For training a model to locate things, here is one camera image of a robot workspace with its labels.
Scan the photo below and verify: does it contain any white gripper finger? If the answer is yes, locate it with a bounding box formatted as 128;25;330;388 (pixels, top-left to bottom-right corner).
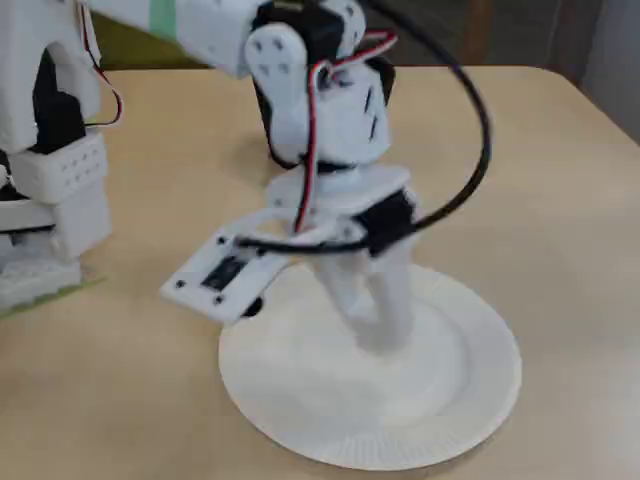
371;233;417;354
318;248;374;347

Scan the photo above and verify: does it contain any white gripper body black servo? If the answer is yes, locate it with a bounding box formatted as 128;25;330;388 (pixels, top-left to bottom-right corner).
264;164;420;260

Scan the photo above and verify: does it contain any white paper plate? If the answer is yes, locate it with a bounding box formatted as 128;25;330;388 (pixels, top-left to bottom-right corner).
218;262;523;471

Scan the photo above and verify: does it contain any black pot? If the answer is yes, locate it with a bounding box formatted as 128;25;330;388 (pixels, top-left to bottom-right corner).
254;54;396;169

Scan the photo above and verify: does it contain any wooden furniture leg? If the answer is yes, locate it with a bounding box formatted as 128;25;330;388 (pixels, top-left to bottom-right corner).
462;0;494;66

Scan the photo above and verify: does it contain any light green tape band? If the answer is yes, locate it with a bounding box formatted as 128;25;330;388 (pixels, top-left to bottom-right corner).
149;0;177;45

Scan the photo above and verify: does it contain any olive green chair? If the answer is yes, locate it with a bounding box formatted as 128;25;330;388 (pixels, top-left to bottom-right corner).
92;12;211;71

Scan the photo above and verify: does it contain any green base board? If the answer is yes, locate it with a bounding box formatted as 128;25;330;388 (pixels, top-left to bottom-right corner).
0;272;109;321

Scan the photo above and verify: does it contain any red white servo wire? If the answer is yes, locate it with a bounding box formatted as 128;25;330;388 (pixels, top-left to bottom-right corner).
292;32;401;236
74;0;126;129

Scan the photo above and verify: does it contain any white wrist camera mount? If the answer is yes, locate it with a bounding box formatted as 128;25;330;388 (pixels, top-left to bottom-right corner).
159;207;321;326

